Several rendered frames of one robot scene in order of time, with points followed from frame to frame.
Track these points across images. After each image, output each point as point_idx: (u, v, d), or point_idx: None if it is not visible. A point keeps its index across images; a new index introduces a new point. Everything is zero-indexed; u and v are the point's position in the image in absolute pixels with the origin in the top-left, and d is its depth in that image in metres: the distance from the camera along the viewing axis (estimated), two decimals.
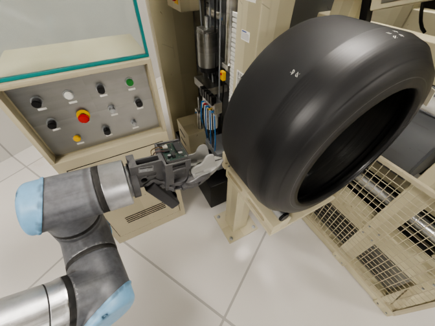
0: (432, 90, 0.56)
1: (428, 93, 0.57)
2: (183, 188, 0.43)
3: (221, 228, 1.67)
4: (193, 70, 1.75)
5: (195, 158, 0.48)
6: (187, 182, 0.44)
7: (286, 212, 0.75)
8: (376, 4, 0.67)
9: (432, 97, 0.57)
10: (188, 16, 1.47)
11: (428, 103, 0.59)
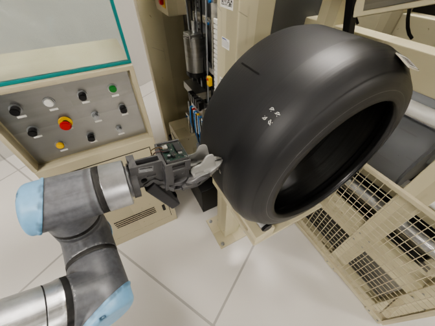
0: (408, 63, 0.40)
1: (407, 64, 0.41)
2: (183, 188, 0.43)
3: (212, 232, 1.65)
4: (186, 72, 1.73)
5: (195, 158, 0.48)
6: (187, 182, 0.44)
7: (261, 228, 0.74)
8: (358, 11, 0.65)
9: (413, 68, 0.41)
10: (178, 19, 1.45)
11: (417, 69, 0.42)
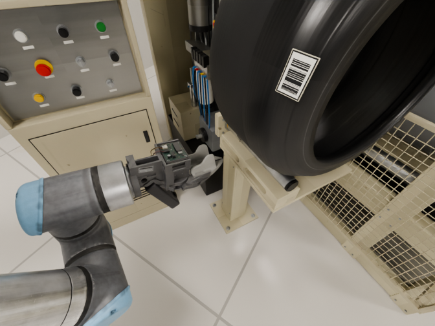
0: (295, 94, 0.30)
1: (296, 85, 0.30)
2: (183, 188, 0.43)
3: (217, 217, 1.50)
4: None
5: (195, 158, 0.48)
6: (187, 182, 0.44)
7: (295, 179, 0.59)
8: None
9: (306, 86, 0.29)
10: None
11: (314, 66, 0.27)
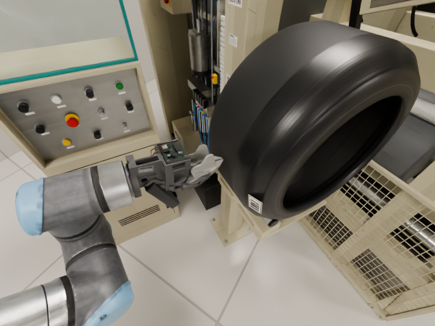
0: (257, 211, 0.53)
1: (257, 207, 0.53)
2: (183, 188, 0.43)
3: (215, 230, 1.66)
4: (189, 71, 1.74)
5: (195, 158, 0.48)
6: (187, 182, 0.44)
7: (272, 219, 0.74)
8: (365, 8, 0.66)
9: (261, 209, 0.52)
10: (182, 18, 1.46)
11: (261, 205, 0.50)
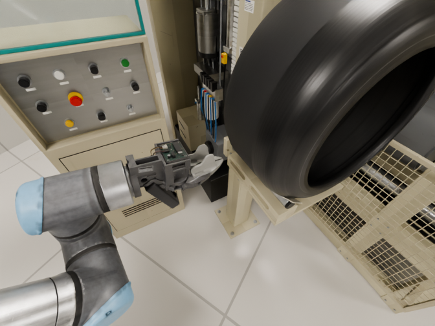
0: (298, 202, 0.65)
1: (296, 200, 0.65)
2: (183, 188, 0.43)
3: (221, 222, 1.61)
4: (193, 59, 1.69)
5: (195, 158, 0.48)
6: (187, 182, 0.44)
7: (286, 206, 0.72)
8: None
9: (299, 202, 0.63)
10: (188, 2, 1.41)
11: (294, 203, 0.62)
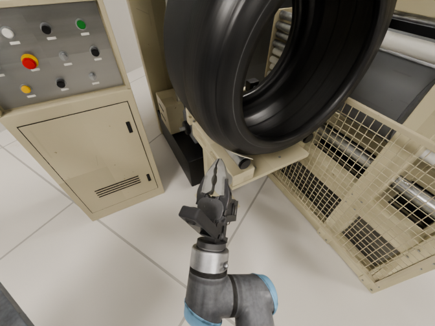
0: (248, 158, 0.62)
1: (246, 156, 0.61)
2: (197, 203, 0.51)
3: None
4: None
5: None
6: None
7: (241, 167, 0.69)
8: None
9: (248, 158, 0.60)
10: None
11: (242, 156, 0.59)
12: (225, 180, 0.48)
